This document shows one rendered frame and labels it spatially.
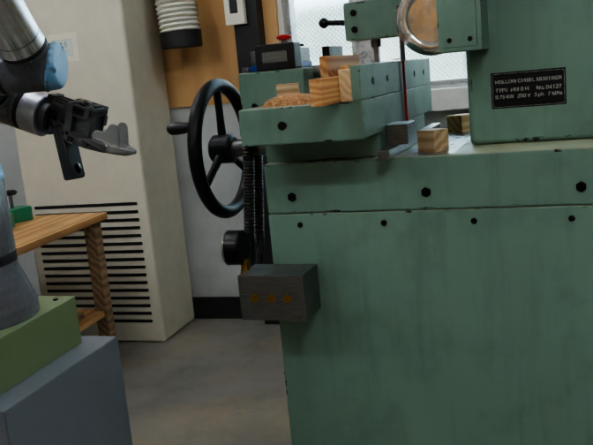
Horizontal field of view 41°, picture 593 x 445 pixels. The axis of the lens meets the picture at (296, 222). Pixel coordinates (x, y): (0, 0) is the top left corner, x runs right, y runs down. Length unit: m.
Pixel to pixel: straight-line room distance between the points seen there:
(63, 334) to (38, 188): 1.89
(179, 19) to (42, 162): 0.75
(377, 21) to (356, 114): 0.31
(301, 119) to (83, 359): 0.51
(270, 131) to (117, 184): 1.74
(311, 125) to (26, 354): 0.55
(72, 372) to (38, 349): 0.06
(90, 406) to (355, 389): 0.46
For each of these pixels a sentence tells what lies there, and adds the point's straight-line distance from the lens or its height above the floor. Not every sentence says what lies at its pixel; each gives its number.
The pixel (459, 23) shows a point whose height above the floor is 1.00.
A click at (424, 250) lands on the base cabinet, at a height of 0.64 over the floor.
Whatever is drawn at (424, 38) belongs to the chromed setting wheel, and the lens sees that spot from 1.39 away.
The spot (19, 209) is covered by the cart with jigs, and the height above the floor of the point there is 0.57.
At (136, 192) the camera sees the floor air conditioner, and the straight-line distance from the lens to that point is 2.96.
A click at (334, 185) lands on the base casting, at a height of 0.76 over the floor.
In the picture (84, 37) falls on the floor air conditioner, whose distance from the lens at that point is 3.01.
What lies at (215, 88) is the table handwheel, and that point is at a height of 0.93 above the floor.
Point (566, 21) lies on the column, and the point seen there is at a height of 0.99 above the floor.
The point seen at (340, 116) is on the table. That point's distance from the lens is 1.26.
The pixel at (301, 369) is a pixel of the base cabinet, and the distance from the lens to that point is 1.48.
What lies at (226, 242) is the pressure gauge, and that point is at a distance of 1.38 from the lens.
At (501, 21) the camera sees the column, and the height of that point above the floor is 1.00.
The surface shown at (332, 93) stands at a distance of 1.22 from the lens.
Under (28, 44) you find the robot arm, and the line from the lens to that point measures 1.57.
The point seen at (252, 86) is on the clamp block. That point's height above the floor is 0.93.
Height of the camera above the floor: 0.95
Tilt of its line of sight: 11 degrees down
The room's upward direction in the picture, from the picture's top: 5 degrees counter-clockwise
